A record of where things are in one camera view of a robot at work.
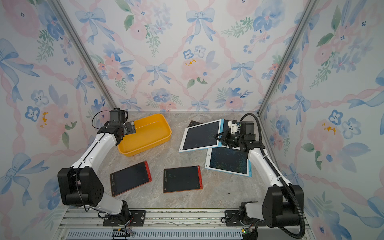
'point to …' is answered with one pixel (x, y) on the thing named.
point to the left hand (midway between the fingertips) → (123, 126)
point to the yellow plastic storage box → (150, 132)
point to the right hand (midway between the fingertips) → (214, 128)
